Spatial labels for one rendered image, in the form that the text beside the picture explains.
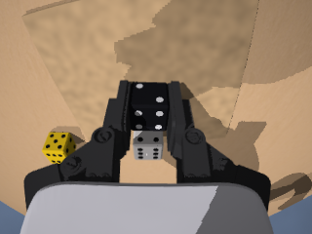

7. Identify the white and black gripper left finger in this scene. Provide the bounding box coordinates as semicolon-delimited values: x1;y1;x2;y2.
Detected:
23;80;132;211

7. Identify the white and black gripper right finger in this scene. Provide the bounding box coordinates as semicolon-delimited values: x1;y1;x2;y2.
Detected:
166;81;271;212

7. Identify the tan flat mat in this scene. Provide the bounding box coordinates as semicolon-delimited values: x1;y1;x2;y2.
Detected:
21;0;259;141

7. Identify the yellow die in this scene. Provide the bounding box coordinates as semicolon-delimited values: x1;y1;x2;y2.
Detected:
42;132;77;164

